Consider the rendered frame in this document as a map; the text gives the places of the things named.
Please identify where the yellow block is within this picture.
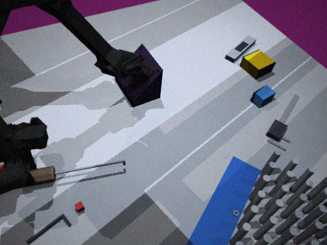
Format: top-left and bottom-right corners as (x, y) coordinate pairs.
(240, 50), (276, 79)

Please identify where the blue flat strip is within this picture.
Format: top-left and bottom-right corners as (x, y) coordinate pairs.
(186, 156), (260, 245)

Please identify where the blue cube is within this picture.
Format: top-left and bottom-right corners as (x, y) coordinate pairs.
(250, 85), (276, 108)

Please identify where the small red cube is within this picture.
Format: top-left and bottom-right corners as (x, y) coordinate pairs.
(75, 201), (85, 212)

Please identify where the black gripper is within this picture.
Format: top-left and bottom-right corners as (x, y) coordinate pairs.
(0, 123), (36, 195)

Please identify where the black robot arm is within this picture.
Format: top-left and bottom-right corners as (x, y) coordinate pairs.
(0, 0), (155, 156)

